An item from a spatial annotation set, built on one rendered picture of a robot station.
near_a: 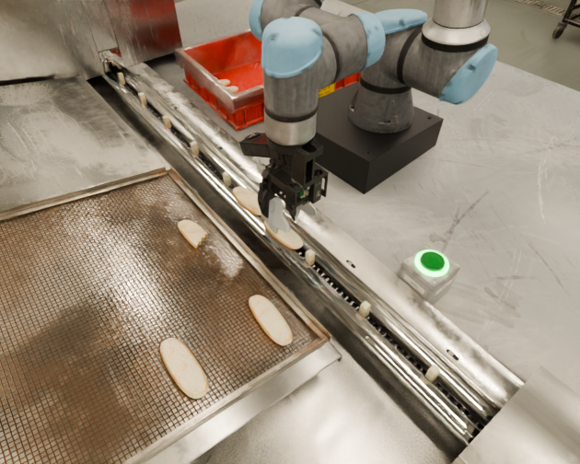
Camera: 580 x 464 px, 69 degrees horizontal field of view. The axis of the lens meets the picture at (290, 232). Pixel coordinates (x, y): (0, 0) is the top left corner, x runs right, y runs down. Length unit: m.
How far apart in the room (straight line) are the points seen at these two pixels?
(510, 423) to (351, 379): 0.22
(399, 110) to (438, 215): 0.25
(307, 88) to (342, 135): 0.41
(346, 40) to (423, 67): 0.30
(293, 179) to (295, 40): 0.21
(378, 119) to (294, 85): 0.45
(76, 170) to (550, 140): 1.12
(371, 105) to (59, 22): 0.82
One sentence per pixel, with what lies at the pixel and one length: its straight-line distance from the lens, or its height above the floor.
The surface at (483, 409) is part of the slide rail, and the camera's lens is 0.70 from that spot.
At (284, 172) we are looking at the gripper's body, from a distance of 0.67.
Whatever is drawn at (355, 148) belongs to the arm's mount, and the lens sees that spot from 0.93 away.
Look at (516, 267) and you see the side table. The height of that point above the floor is 0.82.
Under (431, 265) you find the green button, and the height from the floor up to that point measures 0.91.
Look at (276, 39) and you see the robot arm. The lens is 0.55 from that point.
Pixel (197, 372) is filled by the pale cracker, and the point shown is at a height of 0.93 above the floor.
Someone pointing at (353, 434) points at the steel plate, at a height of 0.82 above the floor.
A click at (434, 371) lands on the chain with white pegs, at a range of 0.68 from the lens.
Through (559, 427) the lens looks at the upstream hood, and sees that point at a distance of 0.65.
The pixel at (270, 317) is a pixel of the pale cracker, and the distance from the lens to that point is 0.64.
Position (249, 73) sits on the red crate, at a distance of 1.39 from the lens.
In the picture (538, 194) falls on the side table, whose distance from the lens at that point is 1.09.
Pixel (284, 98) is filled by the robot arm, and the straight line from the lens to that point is 0.57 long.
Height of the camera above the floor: 1.46
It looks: 48 degrees down
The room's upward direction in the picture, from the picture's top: straight up
